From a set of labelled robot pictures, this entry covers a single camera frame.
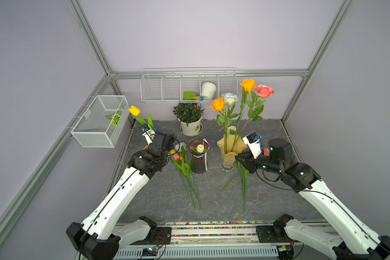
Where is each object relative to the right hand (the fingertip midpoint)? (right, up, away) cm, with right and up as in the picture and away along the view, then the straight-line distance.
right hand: (237, 155), depth 69 cm
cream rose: (+5, +14, +43) cm, 45 cm away
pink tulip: (-22, -20, +20) cm, 36 cm away
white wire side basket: (-65, +14, +12) cm, 68 cm away
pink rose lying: (+10, -13, +23) cm, 28 cm away
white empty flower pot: (-12, +35, +22) cm, 43 cm away
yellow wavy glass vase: (0, +2, +18) cm, 18 cm away
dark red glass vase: (-17, -6, +17) cm, 25 cm away
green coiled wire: (-59, +17, +12) cm, 63 cm away
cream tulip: (-16, +3, -1) cm, 17 cm away
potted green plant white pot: (-23, +20, +32) cm, 44 cm away
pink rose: (+10, +22, +8) cm, 25 cm away
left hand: (-33, +6, +3) cm, 34 cm away
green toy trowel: (-22, +33, +29) cm, 49 cm away
